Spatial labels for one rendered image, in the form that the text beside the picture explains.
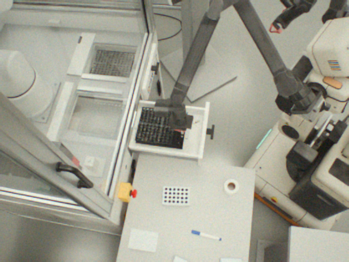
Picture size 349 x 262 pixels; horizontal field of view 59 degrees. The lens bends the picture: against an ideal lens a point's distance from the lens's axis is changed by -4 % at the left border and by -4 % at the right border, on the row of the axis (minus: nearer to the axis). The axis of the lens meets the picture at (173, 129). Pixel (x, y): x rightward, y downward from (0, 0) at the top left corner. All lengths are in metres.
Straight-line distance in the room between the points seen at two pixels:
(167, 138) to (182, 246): 0.49
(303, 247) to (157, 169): 0.76
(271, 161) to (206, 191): 0.73
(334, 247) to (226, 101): 1.45
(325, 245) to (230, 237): 0.43
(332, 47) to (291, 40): 1.86
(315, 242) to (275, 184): 0.63
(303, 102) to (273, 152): 0.95
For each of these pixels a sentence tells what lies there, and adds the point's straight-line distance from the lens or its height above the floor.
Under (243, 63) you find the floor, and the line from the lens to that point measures 2.83.
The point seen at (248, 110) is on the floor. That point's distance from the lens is 2.60.
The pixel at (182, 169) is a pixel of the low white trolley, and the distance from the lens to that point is 1.57.
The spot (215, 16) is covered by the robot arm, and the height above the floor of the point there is 1.46.
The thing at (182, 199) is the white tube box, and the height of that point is 0.80.
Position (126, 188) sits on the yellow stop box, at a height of 0.91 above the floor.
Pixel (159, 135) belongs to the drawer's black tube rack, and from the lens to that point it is 1.49.
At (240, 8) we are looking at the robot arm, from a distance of 1.15.
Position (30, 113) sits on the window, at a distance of 0.72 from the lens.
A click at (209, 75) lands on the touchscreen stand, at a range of 2.69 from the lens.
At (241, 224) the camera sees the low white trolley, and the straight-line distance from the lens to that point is 1.53.
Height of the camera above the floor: 2.26
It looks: 65 degrees down
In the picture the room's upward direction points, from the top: 7 degrees counter-clockwise
